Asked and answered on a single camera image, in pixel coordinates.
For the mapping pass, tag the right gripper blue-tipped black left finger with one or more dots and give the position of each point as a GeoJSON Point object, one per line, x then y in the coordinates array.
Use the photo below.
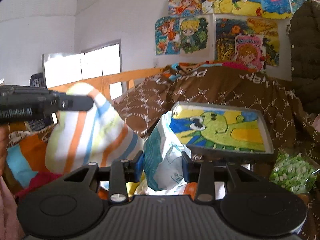
{"type": "Point", "coordinates": [122, 172]}

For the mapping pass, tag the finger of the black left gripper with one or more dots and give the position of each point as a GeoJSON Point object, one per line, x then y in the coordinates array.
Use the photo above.
{"type": "Point", "coordinates": [76, 103]}

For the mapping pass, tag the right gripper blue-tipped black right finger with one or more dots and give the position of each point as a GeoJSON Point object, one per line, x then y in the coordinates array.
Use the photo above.
{"type": "Point", "coordinates": [202, 173]}

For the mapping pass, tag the white teal patterned cloth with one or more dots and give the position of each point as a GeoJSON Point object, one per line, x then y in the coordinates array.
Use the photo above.
{"type": "Point", "coordinates": [163, 157]}

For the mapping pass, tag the person's left hand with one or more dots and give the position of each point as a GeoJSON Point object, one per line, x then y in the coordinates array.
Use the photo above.
{"type": "Point", "coordinates": [3, 154]}

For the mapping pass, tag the black plastic crate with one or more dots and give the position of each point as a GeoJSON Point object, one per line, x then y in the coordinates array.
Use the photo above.
{"type": "Point", "coordinates": [37, 80]}

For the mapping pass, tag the grey tray with green drawing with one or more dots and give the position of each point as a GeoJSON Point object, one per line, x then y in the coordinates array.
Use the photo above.
{"type": "Point", "coordinates": [221, 130]}

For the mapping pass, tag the orange blue cartoon blanket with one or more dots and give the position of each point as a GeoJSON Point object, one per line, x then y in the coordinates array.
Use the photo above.
{"type": "Point", "coordinates": [25, 156]}

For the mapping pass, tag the brown PF patterned duvet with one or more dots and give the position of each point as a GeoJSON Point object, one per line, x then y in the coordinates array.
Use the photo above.
{"type": "Point", "coordinates": [227, 84]}

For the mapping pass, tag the anime girl boy poster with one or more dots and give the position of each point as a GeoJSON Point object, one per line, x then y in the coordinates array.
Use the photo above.
{"type": "Point", "coordinates": [187, 36]}

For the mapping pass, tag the orange swirl painting with girl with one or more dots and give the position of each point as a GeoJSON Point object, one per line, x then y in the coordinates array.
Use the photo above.
{"type": "Point", "coordinates": [252, 41]}

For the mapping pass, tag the red-haired girl small poster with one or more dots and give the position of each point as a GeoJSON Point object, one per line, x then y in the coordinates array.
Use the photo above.
{"type": "Point", "coordinates": [184, 8]}

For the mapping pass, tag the dark olive quilted jacket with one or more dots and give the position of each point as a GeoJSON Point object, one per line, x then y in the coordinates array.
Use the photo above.
{"type": "Point", "coordinates": [303, 33]}

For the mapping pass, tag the wooden bed rail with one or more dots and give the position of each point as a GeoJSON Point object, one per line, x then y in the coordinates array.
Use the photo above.
{"type": "Point", "coordinates": [103, 83]}

